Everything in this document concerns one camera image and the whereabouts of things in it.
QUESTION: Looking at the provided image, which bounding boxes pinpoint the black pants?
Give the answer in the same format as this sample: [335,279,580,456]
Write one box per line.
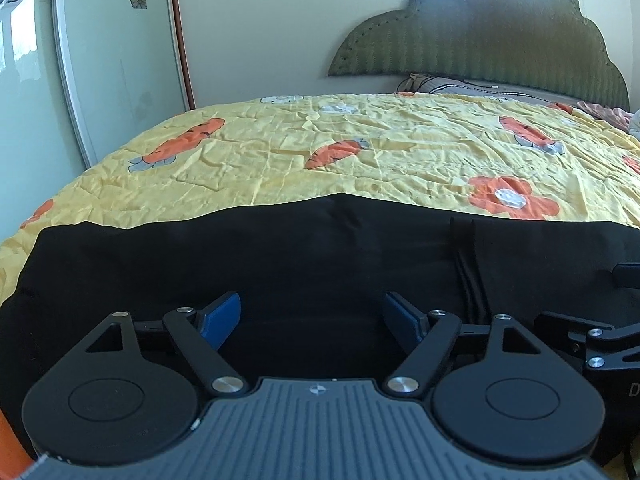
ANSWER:
[1,194,639,442]

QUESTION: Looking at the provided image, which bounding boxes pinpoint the yellow floral bed quilt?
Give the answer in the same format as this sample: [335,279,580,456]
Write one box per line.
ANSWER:
[1,92,639,297]

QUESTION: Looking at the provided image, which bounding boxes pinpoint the white folded pillow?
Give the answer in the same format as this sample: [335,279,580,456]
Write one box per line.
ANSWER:
[628,110,640,140]

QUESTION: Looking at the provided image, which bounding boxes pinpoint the pink cloth on bed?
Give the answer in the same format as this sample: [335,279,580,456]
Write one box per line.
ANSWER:
[577,101,632,133]

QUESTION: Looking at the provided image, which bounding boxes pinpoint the grey patterned pillow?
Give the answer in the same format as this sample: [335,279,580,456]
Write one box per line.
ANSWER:
[397,74,578,106]

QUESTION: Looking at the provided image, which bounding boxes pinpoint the glass sliding wardrobe door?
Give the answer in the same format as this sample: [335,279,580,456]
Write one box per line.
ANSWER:
[1,0,190,236]

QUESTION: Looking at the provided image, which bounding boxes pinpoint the green padded headboard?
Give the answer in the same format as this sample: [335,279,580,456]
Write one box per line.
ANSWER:
[329,0,629,107]

